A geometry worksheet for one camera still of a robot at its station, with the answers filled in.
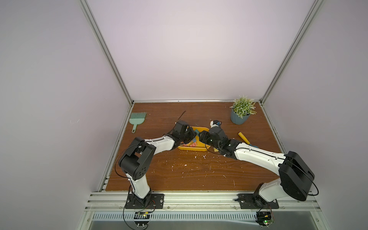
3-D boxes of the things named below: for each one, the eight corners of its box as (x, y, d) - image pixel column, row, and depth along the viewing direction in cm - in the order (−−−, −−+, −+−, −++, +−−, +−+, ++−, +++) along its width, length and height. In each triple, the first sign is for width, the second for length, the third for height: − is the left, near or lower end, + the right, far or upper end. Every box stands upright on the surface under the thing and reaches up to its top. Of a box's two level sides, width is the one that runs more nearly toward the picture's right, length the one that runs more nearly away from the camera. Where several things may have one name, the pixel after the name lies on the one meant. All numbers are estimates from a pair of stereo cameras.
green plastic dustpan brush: (125, 132, 105) (124, 131, 103) (132, 114, 116) (131, 112, 115) (141, 132, 104) (140, 130, 103) (146, 113, 116) (145, 112, 115)
